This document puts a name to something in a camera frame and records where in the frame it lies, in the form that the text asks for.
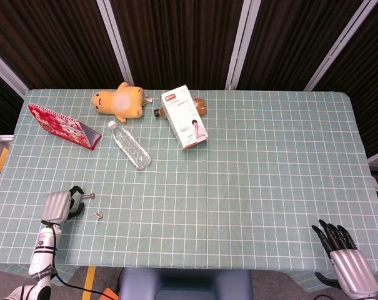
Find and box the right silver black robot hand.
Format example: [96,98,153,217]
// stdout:
[311,219,378,300]

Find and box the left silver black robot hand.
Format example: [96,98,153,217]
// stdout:
[41,185,86,227]

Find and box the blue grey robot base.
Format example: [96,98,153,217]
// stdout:
[118,267,254,300]

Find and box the red snack box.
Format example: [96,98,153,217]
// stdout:
[27,102,102,151]

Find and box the clear plastic water bottle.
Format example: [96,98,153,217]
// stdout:
[107,120,152,171]

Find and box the orange box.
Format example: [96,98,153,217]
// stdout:
[99,287,120,300]

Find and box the yellow plush duck toy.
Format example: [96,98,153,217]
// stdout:
[92,81,147,124]

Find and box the green checkered tablecloth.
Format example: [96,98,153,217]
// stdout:
[0,89,378,284]

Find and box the white product box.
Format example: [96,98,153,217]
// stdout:
[159,84,209,150]

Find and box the amber drink bottle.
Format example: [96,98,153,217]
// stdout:
[153,97,207,119]

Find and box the black cable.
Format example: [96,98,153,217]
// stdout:
[41,219,124,300]

